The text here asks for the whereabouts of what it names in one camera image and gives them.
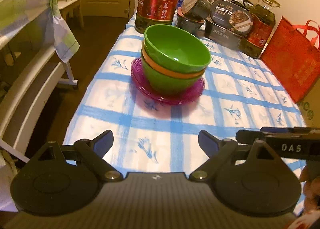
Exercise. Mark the pink glass plate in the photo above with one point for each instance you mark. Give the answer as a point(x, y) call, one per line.
point(142, 84)

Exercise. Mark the red tote bag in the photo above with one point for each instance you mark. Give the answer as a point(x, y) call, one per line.
point(292, 55)

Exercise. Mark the rectangular dark instant rice box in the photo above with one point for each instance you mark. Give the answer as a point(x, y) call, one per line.
point(222, 36)

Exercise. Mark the dark instant-food bowl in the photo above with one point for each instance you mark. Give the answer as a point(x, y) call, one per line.
point(190, 25)

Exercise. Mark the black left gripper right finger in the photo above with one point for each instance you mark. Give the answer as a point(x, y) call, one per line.
point(219, 152)

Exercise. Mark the tilted dark instant-food cup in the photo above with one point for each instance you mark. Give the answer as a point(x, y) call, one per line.
point(196, 9)

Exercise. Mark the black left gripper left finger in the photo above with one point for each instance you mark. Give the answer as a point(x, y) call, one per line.
point(91, 153)

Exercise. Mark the oval instant rice box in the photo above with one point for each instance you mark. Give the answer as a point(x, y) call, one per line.
point(231, 16)

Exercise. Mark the green checked hanging cloth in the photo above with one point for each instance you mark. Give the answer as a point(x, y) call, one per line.
point(37, 16)

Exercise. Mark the large cardboard box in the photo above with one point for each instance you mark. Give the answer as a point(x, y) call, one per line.
point(309, 107)

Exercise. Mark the blue checked tablecloth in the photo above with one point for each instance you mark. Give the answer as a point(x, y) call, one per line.
point(149, 136)

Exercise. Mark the green plastic bowl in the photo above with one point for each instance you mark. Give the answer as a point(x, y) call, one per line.
point(166, 85)
point(176, 49)

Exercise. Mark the person's right hand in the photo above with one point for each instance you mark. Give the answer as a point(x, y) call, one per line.
point(311, 190)

